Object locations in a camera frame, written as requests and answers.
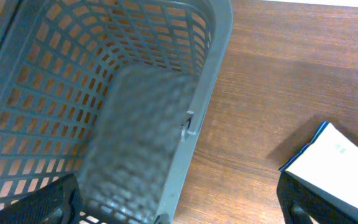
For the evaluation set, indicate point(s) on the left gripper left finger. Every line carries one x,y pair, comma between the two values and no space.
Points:
58,202

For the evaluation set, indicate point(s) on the grey plastic basket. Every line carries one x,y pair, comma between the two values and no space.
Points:
114,92

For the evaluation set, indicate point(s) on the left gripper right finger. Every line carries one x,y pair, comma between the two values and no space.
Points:
300,204

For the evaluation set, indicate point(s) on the white cream food pouch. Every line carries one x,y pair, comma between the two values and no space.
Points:
327,165

